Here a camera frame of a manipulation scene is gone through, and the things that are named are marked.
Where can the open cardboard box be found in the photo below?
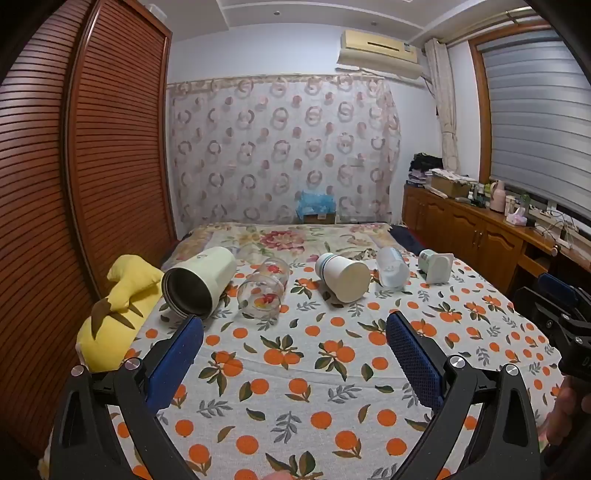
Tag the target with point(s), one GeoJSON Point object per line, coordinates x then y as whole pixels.
{"type": "Point", "coordinates": [452, 183]}

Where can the floral blanket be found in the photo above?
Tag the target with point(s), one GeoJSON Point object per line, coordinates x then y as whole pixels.
{"type": "Point", "coordinates": [281, 242]}

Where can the pink thermos jug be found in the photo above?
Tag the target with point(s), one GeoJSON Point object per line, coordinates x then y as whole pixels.
{"type": "Point", "coordinates": [497, 196]}

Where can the yellow plush toy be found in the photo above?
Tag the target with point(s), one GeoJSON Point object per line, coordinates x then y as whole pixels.
{"type": "Point", "coordinates": [124, 295]}

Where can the cream steel tumbler cup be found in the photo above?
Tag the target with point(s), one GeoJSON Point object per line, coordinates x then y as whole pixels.
{"type": "Point", "coordinates": [203, 281]}

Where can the person's right hand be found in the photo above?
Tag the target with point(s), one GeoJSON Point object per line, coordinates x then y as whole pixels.
{"type": "Point", "coordinates": [561, 408]}

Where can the orange fruit print bedsheet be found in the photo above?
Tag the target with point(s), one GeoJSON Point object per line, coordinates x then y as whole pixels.
{"type": "Point", "coordinates": [295, 369]}

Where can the pale green white cup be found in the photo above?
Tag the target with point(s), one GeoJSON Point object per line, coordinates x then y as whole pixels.
{"type": "Point", "coordinates": [436, 267]}

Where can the clear printed glass cup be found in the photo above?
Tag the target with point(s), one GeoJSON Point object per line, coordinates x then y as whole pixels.
{"type": "Point", "coordinates": [264, 288]}

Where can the pink tissue box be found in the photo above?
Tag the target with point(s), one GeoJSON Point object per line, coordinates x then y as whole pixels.
{"type": "Point", "coordinates": [517, 217]}

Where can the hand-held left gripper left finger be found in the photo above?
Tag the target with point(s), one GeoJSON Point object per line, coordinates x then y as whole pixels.
{"type": "Point", "coordinates": [178, 357]}

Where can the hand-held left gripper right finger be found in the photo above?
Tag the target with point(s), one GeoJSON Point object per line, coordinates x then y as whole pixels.
{"type": "Point", "coordinates": [413, 360]}

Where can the pile of dark clothes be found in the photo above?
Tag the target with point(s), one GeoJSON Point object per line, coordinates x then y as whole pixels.
{"type": "Point", "coordinates": [425, 166]}

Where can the grey window blind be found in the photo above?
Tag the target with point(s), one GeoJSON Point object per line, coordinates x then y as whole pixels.
{"type": "Point", "coordinates": [540, 120]}

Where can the wooden side cabinet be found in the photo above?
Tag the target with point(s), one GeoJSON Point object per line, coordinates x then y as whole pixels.
{"type": "Point", "coordinates": [466, 235]}

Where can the wall air conditioner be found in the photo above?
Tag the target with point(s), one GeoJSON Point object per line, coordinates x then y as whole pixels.
{"type": "Point", "coordinates": [378, 50]}

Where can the white power strip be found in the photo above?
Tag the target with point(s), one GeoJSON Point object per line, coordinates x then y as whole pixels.
{"type": "Point", "coordinates": [551, 216]}

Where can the circle patterned curtain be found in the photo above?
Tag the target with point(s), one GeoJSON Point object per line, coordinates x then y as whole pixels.
{"type": "Point", "coordinates": [281, 152]}

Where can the clear plastic cup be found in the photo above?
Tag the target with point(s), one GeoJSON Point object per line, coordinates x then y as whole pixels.
{"type": "Point", "coordinates": [392, 270]}

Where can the dark blue cloth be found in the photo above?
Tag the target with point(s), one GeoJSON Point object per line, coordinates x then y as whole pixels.
{"type": "Point", "coordinates": [408, 237]}

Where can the cream side curtain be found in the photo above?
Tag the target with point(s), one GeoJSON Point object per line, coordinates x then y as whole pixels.
{"type": "Point", "coordinates": [445, 106]}

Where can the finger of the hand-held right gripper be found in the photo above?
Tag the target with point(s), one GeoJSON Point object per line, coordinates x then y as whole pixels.
{"type": "Point", "coordinates": [535, 302]}
{"type": "Point", "coordinates": [556, 285]}

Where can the wooden slatted wardrobe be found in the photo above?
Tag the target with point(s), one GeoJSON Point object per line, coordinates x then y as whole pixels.
{"type": "Point", "coordinates": [69, 184]}

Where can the white cup with blue stripes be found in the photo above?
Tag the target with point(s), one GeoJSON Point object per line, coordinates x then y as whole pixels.
{"type": "Point", "coordinates": [344, 277]}

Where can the small cardboard box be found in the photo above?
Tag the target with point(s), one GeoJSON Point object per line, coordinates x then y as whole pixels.
{"type": "Point", "coordinates": [321, 218]}

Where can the blue plastic bag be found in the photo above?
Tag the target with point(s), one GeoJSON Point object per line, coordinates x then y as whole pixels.
{"type": "Point", "coordinates": [315, 203]}

